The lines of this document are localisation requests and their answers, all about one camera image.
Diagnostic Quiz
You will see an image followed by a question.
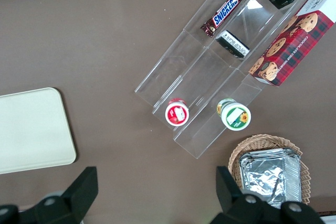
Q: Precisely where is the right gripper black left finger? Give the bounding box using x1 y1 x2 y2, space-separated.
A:
0 166 99 224

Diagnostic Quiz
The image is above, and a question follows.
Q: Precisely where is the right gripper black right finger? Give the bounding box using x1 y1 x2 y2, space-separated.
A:
209 166 324 224

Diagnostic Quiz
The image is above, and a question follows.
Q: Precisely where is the wicker basket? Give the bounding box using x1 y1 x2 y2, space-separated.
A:
227 134 311 206

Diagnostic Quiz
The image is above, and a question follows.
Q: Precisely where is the cream plastic tray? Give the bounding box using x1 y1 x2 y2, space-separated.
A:
0 87 77 175

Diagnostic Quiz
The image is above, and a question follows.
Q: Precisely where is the aluminium foil container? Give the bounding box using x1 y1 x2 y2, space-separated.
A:
238 148 302 210

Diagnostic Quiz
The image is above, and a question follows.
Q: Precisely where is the green sunflower-lid cup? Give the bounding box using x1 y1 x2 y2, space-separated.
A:
216 98 252 132

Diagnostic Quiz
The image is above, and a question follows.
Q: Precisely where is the red-lid small cup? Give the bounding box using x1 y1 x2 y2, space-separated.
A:
164 98 190 126

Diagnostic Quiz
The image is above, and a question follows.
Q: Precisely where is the clear acrylic tiered shelf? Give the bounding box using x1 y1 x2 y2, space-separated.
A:
134 0 332 159

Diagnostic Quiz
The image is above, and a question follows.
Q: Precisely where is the small black white-label box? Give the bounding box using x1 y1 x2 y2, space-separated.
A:
215 30 250 59

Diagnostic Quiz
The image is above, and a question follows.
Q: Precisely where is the red tartan shortbread cookie box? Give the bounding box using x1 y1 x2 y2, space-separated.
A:
248 0 336 88

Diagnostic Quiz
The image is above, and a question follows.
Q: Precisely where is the Snickers chocolate bar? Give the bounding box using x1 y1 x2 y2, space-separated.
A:
201 0 247 38

